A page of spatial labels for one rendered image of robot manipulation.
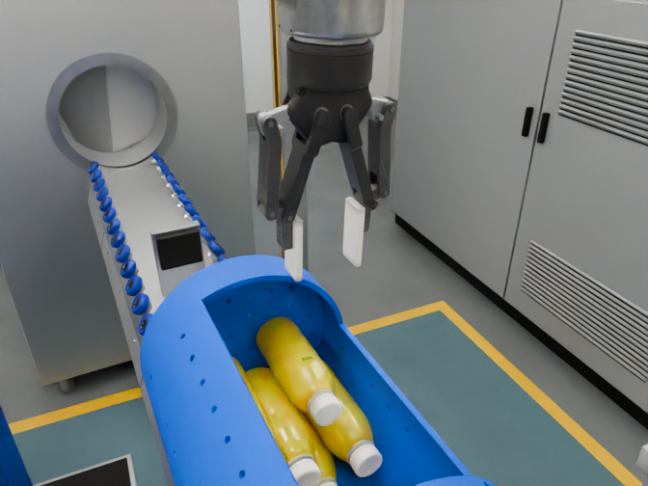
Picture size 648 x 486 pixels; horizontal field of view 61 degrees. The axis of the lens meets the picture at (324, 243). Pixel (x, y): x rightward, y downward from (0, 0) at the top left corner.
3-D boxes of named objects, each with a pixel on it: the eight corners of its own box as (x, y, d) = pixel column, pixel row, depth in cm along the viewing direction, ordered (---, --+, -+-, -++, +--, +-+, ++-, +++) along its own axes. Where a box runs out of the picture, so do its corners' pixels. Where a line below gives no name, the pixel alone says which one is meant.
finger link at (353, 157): (321, 101, 51) (334, 94, 52) (350, 197, 58) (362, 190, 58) (340, 112, 48) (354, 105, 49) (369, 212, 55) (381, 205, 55)
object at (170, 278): (204, 281, 124) (197, 220, 117) (209, 289, 121) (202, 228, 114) (160, 291, 120) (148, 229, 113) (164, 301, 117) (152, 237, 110)
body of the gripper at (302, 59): (352, 27, 51) (347, 123, 56) (267, 31, 48) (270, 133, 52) (396, 40, 45) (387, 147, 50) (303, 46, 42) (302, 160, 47)
